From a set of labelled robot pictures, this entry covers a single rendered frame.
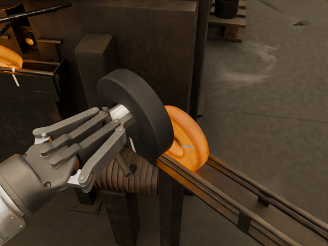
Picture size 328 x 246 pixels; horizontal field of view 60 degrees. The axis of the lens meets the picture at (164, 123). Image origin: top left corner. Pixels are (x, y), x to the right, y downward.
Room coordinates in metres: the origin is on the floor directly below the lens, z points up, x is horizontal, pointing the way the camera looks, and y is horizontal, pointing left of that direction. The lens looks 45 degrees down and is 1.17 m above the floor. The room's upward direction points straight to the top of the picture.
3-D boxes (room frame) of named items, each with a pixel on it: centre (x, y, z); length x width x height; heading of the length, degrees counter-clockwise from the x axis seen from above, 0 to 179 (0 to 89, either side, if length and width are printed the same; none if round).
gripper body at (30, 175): (0.22, 0.16, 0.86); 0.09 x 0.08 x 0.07; 135
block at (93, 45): (0.66, 0.18, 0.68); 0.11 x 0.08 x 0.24; 170
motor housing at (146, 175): (0.49, 0.11, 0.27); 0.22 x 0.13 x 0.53; 80
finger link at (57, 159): (0.26, 0.10, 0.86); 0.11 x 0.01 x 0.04; 134
